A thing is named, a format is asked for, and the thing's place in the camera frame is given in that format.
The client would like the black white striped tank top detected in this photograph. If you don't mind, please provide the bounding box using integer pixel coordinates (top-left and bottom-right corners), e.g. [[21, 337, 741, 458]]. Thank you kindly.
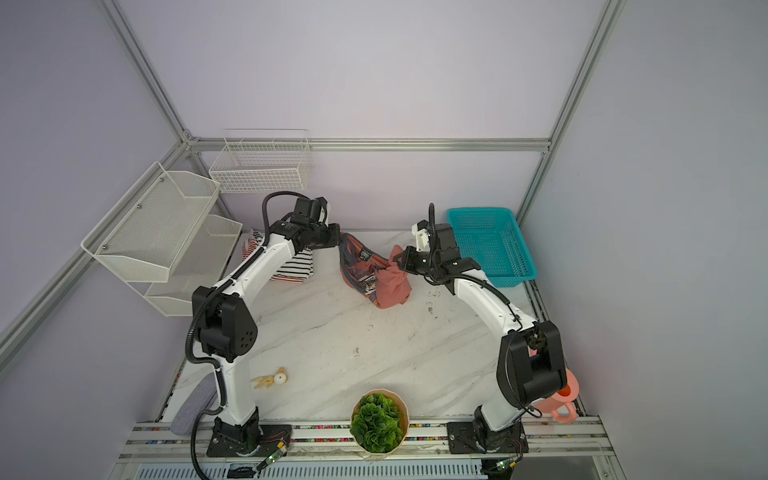
[[271, 249, 314, 283]]

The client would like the dark red tank top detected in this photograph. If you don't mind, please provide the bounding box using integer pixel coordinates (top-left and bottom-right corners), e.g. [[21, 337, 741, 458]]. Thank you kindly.
[[338, 233, 412, 309]]

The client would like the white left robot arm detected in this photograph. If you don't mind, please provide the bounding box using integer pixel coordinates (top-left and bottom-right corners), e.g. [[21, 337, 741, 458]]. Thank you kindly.
[[184, 192, 341, 478]]

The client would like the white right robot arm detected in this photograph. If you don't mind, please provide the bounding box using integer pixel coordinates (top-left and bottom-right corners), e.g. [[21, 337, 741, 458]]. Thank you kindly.
[[395, 205, 568, 453]]

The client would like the red white striped tank top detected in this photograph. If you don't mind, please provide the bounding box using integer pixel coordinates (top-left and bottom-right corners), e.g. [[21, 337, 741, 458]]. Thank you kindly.
[[242, 230, 264, 260]]

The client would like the teal plastic basket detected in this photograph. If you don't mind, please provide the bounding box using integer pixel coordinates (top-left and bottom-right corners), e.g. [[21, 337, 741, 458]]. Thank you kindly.
[[446, 207, 538, 288]]

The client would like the white mesh lower shelf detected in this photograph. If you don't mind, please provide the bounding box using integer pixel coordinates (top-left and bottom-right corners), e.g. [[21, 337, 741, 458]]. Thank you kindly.
[[143, 214, 242, 317]]

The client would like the small yellow white toy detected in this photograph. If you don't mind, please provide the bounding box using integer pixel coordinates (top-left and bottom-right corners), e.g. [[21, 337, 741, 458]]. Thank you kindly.
[[251, 368, 288, 389]]

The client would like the green plant in pot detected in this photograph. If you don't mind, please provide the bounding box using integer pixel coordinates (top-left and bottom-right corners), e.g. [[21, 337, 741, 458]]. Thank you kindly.
[[350, 389, 410, 456]]

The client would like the pink watering can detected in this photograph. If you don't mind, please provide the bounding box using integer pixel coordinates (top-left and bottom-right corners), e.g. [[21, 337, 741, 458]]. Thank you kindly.
[[534, 369, 580, 424]]

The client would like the grey oval pad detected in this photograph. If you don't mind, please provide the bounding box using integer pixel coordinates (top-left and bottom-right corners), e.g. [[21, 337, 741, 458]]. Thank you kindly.
[[170, 373, 218, 436]]

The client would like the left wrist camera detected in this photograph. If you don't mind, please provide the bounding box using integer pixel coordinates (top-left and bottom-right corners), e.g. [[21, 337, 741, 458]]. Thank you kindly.
[[310, 197, 329, 225]]

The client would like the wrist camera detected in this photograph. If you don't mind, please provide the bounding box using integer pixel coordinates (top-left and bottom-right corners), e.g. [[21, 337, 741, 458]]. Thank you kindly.
[[310, 197, 329, 225], [411, 220, 433, 252]]

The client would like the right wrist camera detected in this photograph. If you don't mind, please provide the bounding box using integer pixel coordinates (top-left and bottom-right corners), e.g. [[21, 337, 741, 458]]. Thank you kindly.
[[411, 220, 433, 252]]

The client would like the white wire wall basket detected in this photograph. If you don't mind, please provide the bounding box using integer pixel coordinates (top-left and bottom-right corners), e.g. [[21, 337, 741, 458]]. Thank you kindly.
[[209, 129, 314, 194]]

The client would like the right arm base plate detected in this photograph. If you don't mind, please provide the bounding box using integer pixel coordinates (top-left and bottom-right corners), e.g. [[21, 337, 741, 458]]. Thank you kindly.
[[447, 422, 529, 454]]

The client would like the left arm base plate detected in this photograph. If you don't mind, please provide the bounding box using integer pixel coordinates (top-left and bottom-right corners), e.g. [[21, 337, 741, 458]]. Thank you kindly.
[[206, 419, 293, 458]]

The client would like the aluminium front rail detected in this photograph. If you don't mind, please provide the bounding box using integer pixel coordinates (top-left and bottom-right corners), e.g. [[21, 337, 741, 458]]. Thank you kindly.
[[118, 416, 616, 463]]

